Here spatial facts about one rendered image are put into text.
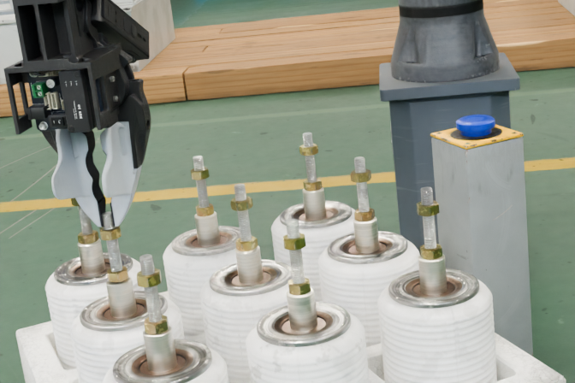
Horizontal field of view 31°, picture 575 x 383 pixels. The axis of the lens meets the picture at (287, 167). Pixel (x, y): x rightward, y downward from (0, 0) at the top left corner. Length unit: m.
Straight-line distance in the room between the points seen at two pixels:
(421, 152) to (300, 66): 1.44
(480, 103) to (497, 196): 0.35
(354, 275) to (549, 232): 0.80
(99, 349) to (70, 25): 0.27
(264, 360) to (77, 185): 0.21
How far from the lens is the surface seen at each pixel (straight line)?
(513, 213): 1.12
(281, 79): 2.87
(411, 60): 1.46
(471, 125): 1.09
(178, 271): 1.03
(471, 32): 1.44
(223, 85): 2.89
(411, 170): 1.46
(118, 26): 0.87
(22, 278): 1.78
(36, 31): 0.83
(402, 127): 1.45
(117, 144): 0.86
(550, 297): 1.48
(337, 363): 0.82
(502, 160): 1.09
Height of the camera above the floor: 0.61
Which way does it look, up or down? 16 degrees down
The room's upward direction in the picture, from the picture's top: 6 degrees counter-clockwise
